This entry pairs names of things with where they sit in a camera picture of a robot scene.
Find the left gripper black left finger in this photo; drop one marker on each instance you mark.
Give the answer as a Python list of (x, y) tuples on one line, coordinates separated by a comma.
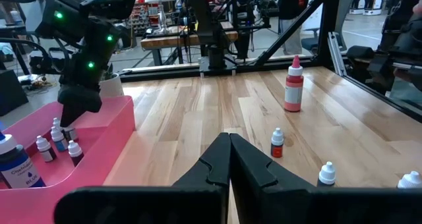
[(198, 201)]

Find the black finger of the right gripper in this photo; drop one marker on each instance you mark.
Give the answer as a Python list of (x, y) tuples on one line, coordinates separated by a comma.
[(69, 117)]

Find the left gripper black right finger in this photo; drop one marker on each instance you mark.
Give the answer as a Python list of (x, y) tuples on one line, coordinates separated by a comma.
[(280, 204)]

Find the small blue food coloring bottle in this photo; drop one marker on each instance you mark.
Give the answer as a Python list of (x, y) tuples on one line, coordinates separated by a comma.
[(58, 139)]

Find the small red food coloring bottle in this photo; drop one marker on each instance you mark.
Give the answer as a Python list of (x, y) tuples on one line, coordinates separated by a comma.
[(75, 151), (277, 141)]

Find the large blue food coloring bottle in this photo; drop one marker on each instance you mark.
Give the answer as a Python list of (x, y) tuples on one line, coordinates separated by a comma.
[(19, 171)]

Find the large red food coloring bottle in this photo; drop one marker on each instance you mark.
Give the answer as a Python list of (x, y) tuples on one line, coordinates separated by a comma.
[(293, 92)]

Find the small green food coloring bottle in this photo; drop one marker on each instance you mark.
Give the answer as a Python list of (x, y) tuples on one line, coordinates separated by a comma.
[(410, 181)]

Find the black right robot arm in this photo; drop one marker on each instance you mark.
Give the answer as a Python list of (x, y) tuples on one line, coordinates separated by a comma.
[(95, 46)]

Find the succulent in white pot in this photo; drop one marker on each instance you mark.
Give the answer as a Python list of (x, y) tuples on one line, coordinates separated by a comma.
[(112, 87)]

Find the translucent pink plastic bin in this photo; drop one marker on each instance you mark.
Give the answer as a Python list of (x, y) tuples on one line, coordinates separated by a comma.
[(99, 158)]

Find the black box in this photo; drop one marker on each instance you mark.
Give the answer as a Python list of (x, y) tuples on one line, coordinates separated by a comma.
[(11, 92)]

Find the wooden workbench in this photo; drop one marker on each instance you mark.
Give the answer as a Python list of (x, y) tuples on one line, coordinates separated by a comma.
[(165, 41)]

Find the red parts drawer cabinet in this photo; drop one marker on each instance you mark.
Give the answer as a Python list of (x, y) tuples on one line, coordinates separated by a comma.
[(141, 16)]

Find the blue office chair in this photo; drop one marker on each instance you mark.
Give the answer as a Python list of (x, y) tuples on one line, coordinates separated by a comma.
[(311, 43)]

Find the person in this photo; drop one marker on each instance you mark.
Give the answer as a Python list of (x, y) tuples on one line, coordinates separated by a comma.
[(293, 6)]

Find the person's hand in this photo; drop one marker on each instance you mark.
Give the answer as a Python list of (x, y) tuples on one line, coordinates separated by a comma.
[(418, 5)]

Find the silver aluminium bracket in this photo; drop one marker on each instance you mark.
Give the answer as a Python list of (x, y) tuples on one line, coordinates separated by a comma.
[(336, 56)]

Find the black aluminium table frame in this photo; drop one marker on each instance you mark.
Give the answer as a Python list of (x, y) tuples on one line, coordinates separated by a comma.
[(329, 19)]

